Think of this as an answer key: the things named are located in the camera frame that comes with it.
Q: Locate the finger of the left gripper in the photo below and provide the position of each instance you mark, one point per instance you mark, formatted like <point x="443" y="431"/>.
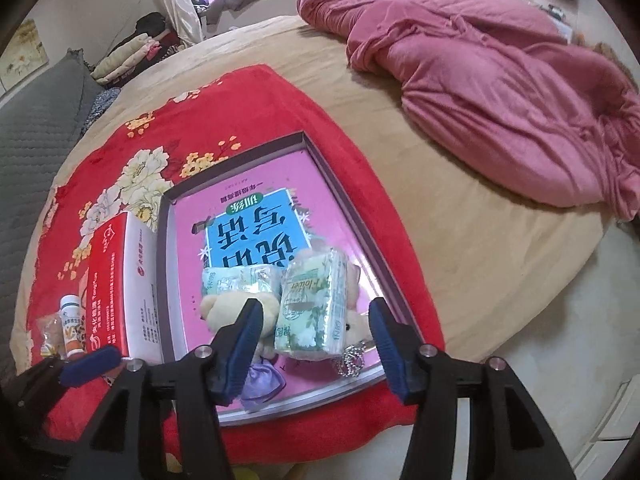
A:
<point x="93" y="365"/>

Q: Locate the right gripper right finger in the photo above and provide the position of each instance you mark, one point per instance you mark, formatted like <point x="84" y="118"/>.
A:
<point x="424" y="377"/>

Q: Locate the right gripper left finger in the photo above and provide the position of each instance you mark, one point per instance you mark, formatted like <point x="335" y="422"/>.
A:
<point x="211" y="376"/>

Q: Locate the green tissue pack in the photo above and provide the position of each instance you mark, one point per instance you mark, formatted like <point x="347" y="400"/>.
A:
<point x="311" y="324"/>

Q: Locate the purple cloth item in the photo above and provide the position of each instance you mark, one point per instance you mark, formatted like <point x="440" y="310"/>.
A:
<point x="263" y="382"/>

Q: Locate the cream teddy bear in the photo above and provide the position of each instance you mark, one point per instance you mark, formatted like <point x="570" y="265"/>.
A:
<point x="221" y="310"/>

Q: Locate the white supplement bottle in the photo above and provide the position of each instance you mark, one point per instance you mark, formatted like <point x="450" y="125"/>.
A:
<point x="73" y="326"/>

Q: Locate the red and white carton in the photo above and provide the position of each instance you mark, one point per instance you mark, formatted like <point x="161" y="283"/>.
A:
<point x="121" y="305"/>

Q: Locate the beige bed sheet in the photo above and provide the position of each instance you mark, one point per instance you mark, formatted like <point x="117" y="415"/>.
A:
<point x="507" y="276"/>

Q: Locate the blue label card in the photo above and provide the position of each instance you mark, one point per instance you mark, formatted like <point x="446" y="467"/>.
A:
<point x="256" y="229"/>

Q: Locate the purple shallow box tray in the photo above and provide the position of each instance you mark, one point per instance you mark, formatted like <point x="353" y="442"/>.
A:
<point x="329" y="218"/>

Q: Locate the grey quilted headboard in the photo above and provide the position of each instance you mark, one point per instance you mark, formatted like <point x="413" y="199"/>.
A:
<point x="40" y="125"/>

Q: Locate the blue patterned pillow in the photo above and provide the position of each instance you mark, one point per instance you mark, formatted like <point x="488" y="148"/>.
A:
<point x="103" y="101"/>

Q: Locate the pink quilt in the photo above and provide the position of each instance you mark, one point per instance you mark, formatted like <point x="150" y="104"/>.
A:
<point x="495" y="84"/>

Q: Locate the folded clothes stack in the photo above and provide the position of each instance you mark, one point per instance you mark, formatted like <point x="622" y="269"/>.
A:
<point x="125" y="58"/>

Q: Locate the small beige plush keychain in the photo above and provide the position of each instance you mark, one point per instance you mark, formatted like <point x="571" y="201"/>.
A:
<point x="358" y="338"/>

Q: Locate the wall painting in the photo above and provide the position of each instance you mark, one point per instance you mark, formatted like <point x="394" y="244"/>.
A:
<point x="24" y="55"/>

